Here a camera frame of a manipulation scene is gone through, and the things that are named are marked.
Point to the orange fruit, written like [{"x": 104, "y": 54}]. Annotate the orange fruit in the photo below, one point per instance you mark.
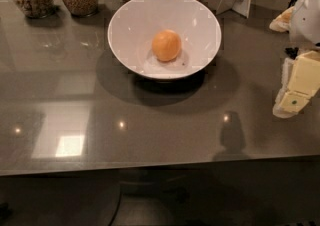
[{"x": 166, "y": 45}]

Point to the white ceramic bowl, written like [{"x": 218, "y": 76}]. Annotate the white ceramic bowl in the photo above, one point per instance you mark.
[{"x": 134, "y": 25}]

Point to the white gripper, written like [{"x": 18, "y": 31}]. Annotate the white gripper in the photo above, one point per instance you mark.
[{"x": 307, "y": 20}]

